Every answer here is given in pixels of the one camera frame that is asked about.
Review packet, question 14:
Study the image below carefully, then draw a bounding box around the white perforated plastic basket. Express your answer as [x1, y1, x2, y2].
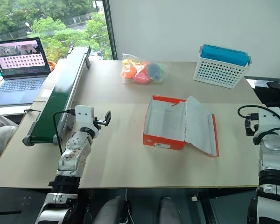
[192, 44, 253, 90]

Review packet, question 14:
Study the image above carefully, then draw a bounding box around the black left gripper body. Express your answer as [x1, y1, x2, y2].
[92, 117, 106, 130]

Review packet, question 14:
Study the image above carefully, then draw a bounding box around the black office chair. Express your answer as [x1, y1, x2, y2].
[266, 68, 280, 94]

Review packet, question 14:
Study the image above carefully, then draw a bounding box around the black window frame post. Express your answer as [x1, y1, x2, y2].
[103, 0, 119, 61]

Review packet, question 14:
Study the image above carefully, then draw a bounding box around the green conveyor belt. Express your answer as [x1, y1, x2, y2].
[22, 45, 92, 147]

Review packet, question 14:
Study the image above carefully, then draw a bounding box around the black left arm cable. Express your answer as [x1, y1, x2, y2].
[52, 108, 76, 155]

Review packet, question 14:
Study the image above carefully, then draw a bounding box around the blue pouch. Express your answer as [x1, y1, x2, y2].
[200, 43, 251, 67]

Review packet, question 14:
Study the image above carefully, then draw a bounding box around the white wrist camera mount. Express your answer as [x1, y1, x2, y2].
[74, 105, 95, 128]
[257, 107, 280, 132]

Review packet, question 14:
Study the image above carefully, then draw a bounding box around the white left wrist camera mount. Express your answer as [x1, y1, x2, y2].
[74, 105, 95, 128]

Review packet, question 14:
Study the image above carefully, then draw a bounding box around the dark rounded shape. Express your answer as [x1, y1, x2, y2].
[93, 196, 132, 224]
[158, 196, 183, 224]

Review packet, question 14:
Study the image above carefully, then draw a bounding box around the orange shoe box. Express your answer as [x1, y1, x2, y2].
[142, 94, 220, 158]

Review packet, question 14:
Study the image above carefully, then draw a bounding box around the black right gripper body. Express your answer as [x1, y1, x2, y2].
[245, 118, 260, 137]

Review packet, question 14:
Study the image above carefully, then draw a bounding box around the thin white cord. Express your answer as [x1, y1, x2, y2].
[124, 188, 133, 224]

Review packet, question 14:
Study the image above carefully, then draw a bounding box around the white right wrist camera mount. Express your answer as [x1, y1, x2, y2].
[257, 107, 280, 132]

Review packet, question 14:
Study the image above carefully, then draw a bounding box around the clear bag of colourful toys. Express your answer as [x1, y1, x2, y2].
[120, 53, 170, 85]

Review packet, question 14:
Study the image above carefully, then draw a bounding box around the open grey laptop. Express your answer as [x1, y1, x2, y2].
[0, 37, 52, 108]

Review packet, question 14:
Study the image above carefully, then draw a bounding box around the grey fabric cushion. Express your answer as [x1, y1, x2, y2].
[0, 116, 19, 171]

